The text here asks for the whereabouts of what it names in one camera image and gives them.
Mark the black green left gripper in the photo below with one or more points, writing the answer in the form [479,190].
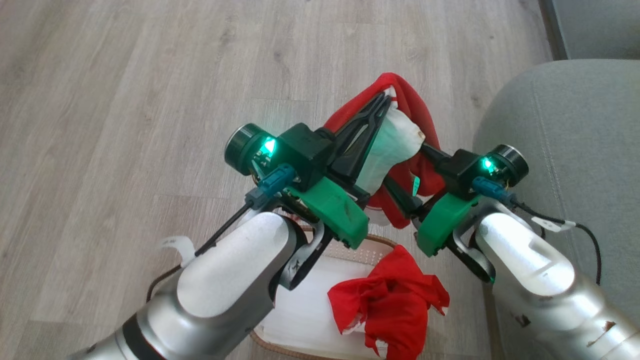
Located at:
[310,155]

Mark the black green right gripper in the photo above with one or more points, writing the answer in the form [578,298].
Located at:
[465,172]

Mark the red and white garment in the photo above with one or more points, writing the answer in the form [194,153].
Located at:
[395,145]

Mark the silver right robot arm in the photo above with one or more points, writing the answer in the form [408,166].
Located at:
[530,270]

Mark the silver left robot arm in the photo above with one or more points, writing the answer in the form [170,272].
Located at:
[225,280]

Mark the grey sofa seat cushion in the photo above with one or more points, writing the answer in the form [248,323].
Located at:
[600,25]
[575,125]

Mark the white laundry basket brown rim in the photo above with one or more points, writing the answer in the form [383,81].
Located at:
[300,310]

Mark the crumpled red garment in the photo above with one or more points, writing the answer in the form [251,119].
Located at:
[395,300]

